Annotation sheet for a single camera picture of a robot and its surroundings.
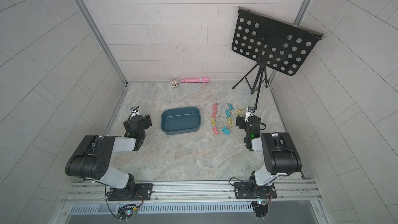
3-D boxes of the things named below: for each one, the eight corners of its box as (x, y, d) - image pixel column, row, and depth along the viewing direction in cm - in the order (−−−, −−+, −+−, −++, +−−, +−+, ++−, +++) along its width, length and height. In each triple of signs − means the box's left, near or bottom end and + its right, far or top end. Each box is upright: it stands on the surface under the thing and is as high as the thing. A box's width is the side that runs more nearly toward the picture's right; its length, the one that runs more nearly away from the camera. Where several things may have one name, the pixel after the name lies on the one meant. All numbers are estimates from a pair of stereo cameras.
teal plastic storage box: (159, 134, 92) (157, 130, 88) (164, 110, 103) (163, 106, 99) (200, 134, 92) (200, 131, 88) (201, 111, 103) (200, 107, 99)
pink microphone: (181, 82, 120) (180, 79, 117) (181, 79, 121) (181, 76, 119) (209, 82, 120) (209, 79, 117) (209, 80, 122) (209, 77, 119)
